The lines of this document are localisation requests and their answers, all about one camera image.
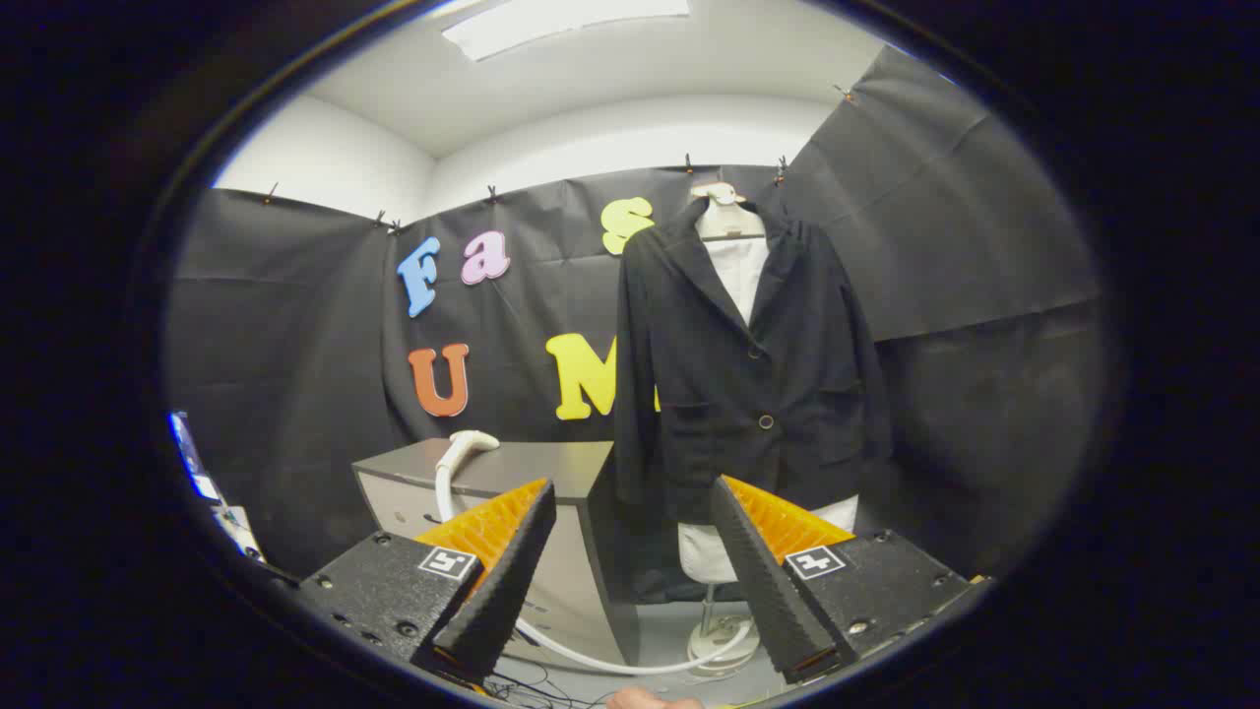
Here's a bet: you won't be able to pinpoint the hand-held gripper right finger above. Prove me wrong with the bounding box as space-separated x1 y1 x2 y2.
709 475 993 685

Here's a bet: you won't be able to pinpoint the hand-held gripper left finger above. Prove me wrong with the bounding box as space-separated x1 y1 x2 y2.
295 478 558 684

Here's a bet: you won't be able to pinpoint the white garment steamer hose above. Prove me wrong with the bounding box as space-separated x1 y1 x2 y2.
512 615 757 678

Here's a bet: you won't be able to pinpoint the black jacket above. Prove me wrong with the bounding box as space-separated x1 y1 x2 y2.
612 197 895 528

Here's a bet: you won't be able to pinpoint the white mannequin torso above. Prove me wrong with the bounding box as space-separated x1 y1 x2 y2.
677 236 859 584

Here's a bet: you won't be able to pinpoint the white mannequin stand base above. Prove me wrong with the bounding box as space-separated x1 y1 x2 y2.
686 581 762 673

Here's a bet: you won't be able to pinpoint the grey cabinet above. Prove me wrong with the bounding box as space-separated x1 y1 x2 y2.
351 438 641 666

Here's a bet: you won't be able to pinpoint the lit screen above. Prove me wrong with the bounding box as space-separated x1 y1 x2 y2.
167 411 222 503

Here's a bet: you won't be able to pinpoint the black backdrop cloth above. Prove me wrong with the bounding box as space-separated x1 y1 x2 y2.
162 44 1103 592

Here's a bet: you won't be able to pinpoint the row of small black clips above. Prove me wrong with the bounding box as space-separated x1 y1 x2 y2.
261 84 857 237

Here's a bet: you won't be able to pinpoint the large ceiling light panel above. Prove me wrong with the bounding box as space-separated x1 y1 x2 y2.
441 0 692 62

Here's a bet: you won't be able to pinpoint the black floor cables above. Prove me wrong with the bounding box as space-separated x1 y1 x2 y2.
482 658 631 709

